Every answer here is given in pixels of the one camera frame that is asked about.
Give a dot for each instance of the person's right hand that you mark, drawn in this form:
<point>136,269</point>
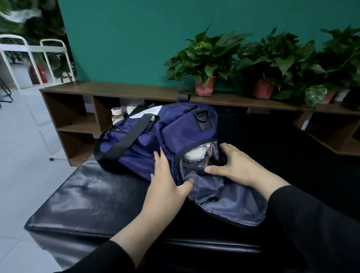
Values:
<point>239,166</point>

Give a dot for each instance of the person's left forearm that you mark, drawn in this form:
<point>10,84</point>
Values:
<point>107,253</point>

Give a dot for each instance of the white metal rack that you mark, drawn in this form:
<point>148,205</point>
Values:
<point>34,14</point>

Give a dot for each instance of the small white-lidded jar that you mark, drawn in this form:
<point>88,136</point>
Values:
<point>117,115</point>

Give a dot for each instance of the red bottle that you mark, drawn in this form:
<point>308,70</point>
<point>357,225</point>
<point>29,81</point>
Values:
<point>38,74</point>

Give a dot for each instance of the wooden shelf cabinet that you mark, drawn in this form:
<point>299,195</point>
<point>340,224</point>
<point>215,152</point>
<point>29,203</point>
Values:
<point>73,112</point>

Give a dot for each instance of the person's left hand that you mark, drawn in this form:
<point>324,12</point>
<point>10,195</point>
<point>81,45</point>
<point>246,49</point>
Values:
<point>163,194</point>

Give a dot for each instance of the clear bottle silver cap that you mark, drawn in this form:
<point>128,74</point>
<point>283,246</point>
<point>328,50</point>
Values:
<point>197,157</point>

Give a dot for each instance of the navy blue bag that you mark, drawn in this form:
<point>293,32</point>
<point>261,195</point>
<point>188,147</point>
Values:
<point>169,126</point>

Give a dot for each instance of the green plant in white pot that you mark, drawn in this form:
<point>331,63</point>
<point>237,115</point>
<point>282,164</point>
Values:
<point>337,59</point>

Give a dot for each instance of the green plant in red pot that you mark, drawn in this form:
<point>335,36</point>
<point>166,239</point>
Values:
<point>273,56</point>
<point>205,56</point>

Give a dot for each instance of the black leather bench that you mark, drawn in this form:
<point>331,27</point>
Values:
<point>79,202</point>

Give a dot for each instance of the person's right forearm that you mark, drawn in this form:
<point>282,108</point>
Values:
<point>315,225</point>

